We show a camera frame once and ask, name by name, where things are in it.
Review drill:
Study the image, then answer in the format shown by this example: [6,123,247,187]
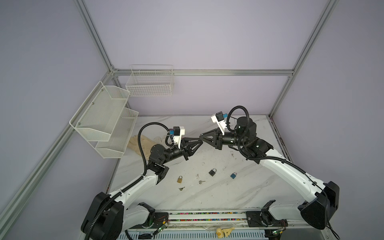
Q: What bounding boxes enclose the aluminium frame post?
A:
[268,0,339,118]
[74,0,114,72]

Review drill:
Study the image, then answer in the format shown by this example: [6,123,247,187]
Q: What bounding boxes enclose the black padlock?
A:
[209,168,217,177]

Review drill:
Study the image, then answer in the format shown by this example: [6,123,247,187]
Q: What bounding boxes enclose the white mesh upper shelf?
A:
[69,82,130,142]

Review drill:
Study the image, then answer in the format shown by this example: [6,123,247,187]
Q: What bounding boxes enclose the aluminium frame post right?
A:
[268,0,339,118]

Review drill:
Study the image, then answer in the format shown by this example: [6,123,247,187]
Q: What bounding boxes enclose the beige leather glove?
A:
[127,134,157,160]

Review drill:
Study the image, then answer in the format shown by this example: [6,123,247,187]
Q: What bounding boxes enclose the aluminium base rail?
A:
[118,209,335,240]

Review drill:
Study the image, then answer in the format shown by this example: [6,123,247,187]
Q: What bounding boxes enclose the brass padlock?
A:
[177,176,183,184]

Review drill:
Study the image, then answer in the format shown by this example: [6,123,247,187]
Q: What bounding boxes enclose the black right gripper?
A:
[198,128,245,151]

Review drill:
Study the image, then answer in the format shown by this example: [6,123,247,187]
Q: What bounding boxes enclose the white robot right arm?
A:
[200,106,340,230]

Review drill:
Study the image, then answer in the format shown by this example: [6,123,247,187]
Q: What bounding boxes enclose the white mesh shelf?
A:
[69,82,130,142]
[95,108,139,159]

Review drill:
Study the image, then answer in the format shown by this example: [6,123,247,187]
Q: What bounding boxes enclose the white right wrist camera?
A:
[211,112,228,135]

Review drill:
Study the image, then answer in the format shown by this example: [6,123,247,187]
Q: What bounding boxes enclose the yellow toy figure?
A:
[216,227,235,239]

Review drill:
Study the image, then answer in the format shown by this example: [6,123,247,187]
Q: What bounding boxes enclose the white mesh lower shelf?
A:
[95,108,139,159]

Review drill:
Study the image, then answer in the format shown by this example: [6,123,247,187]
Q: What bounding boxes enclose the white wire basket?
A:
[126,65,174,97]

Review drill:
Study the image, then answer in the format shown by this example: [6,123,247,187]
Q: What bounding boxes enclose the aluminium frame back bar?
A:
[114,69,294,76]

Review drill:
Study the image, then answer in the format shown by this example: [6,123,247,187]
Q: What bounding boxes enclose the aluminium frame post left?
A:
[74,0,114,72]

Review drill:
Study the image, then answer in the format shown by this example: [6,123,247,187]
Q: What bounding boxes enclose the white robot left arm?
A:
[81,123,203,240]

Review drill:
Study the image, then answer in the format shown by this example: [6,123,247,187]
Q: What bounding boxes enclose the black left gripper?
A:
[161,137,203,165]

